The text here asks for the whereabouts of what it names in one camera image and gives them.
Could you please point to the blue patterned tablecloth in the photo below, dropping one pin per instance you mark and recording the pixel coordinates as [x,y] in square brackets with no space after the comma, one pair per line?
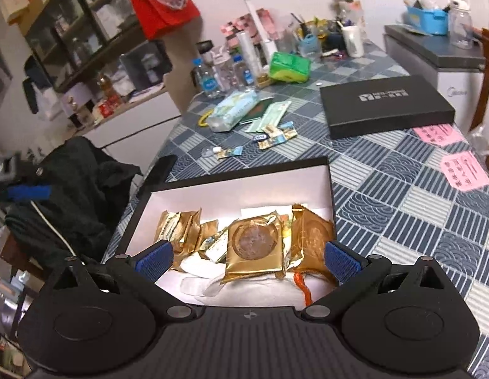
[391,197]

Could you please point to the pink paper note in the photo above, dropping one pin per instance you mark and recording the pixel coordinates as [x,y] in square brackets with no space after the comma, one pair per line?
[439,135]
[463,171]

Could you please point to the white ceramic mug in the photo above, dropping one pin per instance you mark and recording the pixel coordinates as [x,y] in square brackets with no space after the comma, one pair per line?
[353,41]

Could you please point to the red shopping bag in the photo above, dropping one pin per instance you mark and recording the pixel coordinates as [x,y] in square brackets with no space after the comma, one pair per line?
[157,20]

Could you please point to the small blue pen basket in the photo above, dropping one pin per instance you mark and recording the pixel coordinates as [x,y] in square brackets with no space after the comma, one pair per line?
[309,47]

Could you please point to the yellow handled scissors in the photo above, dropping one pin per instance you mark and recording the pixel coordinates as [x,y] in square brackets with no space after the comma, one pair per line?
[202,122]

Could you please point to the brown wooden chair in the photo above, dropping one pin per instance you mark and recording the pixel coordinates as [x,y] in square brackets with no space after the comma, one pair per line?
[477,125]

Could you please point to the pink checkered box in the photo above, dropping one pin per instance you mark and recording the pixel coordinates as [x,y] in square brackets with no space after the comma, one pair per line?
[246,23]

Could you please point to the black gift box lid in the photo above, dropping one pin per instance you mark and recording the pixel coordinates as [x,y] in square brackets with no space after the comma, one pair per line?
[382,105]

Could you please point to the gold mooncake packet with label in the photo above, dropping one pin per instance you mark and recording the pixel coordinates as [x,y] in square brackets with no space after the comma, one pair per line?
[186,234]

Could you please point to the clear jug white handle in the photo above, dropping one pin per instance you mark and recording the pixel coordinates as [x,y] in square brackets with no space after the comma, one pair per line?
[460,24]

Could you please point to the white tissue wipes pack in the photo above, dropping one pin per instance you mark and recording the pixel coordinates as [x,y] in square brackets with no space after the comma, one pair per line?
[232,110]

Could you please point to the green white paper sachets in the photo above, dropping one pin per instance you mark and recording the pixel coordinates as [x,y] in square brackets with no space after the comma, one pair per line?
[272,116]

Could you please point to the open black gift box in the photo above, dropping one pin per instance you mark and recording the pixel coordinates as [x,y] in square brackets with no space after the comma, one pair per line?
[300,192]

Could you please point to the gold snack box packet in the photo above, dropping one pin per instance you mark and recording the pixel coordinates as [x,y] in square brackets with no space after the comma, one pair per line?
[214,248]

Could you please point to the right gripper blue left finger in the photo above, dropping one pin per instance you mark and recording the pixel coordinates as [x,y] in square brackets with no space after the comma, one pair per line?
[155,261]

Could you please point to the green passport booklet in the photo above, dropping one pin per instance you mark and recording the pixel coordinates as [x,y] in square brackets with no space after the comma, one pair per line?
[257,112]

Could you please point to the dark glass cabinet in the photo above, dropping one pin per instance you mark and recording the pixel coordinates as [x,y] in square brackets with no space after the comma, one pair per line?
[73,39]

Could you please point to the black jacket on chair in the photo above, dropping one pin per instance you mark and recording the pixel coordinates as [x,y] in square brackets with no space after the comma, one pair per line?
[89,192]

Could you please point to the white desk lamp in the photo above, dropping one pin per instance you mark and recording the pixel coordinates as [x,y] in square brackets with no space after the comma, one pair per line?
[268,45]

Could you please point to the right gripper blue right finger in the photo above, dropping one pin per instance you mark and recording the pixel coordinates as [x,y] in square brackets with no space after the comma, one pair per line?
[342,262]

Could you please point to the small candy wrappers pile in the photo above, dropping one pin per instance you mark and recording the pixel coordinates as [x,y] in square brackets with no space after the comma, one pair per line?
[271,136]

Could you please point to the blue plastic basket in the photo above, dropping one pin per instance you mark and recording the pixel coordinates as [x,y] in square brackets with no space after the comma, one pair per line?
[431,21]

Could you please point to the clear water bottle blue label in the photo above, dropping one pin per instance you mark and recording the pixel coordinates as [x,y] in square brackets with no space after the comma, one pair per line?
[206,79]

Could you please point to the grey Midea mini fridge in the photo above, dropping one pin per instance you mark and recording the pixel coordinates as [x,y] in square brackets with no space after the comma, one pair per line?
[456,73]

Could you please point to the green tissue pack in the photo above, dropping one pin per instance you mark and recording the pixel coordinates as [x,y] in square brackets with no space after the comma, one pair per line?
[288,67]

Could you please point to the patterned baby bottle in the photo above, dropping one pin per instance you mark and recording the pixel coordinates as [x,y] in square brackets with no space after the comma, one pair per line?
[222,67]

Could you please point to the small clear bottle blue cap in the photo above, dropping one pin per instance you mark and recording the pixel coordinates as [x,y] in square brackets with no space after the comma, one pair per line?
[242,72]

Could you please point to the large gold round mooncake packet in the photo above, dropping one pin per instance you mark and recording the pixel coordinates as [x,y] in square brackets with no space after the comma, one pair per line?
[255,248]

